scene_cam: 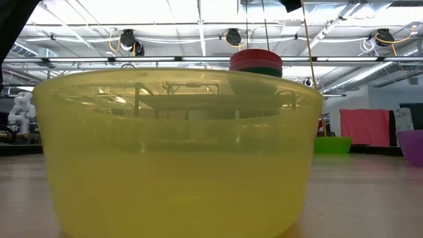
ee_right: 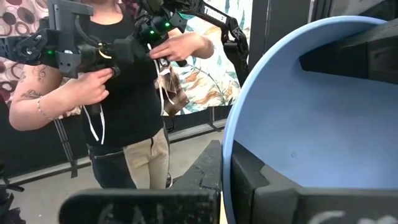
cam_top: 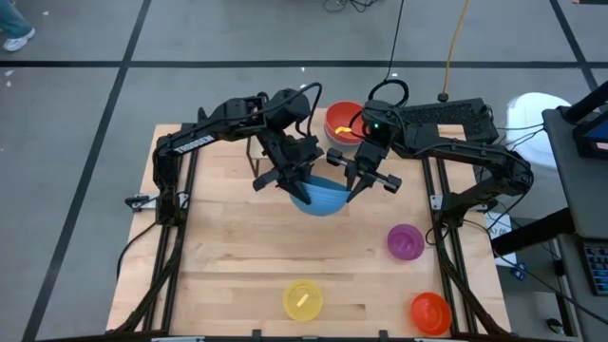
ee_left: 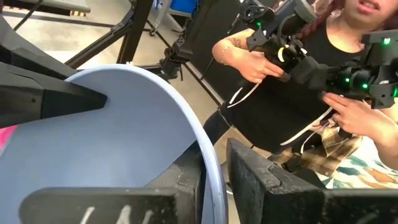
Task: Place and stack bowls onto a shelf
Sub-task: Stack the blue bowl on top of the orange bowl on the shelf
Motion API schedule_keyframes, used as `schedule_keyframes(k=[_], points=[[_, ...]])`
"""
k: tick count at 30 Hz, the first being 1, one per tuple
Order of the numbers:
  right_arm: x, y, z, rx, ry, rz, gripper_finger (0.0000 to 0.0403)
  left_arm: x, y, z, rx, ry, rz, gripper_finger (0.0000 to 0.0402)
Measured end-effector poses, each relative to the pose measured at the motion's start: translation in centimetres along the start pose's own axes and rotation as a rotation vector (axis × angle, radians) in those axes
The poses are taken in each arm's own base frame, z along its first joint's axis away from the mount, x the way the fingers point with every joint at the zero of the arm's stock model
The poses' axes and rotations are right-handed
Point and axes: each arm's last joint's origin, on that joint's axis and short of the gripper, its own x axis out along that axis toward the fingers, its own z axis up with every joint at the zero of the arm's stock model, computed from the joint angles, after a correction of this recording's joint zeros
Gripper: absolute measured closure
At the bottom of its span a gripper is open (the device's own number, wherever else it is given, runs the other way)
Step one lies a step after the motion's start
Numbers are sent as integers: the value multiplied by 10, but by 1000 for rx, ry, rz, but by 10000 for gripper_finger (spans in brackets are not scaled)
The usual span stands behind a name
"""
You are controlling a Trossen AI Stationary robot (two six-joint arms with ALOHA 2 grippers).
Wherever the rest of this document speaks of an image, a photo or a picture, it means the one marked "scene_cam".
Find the reddish hanging cloth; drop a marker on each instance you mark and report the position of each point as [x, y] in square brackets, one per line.
[363, 127]

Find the purple translucent plastic bowl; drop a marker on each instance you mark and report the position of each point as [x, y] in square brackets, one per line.
[413, 147]

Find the yellow translucent plastic bowl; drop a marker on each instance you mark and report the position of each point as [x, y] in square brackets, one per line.
[178, 182]

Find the coral red matte bowl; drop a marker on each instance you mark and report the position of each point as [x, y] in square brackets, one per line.
[256, 54]

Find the pink matte bowl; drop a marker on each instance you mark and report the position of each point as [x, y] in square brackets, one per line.
[256, 65]

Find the white patterned board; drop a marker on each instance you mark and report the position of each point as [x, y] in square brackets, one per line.
[403, 120]

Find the green translucent plastic bowl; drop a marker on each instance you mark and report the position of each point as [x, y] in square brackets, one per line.
[332, 145]

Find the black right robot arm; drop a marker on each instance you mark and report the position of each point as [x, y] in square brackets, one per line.
[291, 5]

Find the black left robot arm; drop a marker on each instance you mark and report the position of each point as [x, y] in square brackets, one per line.
[13, 26]

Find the silver ventilation duct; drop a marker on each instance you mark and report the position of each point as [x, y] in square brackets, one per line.
[363, 75]

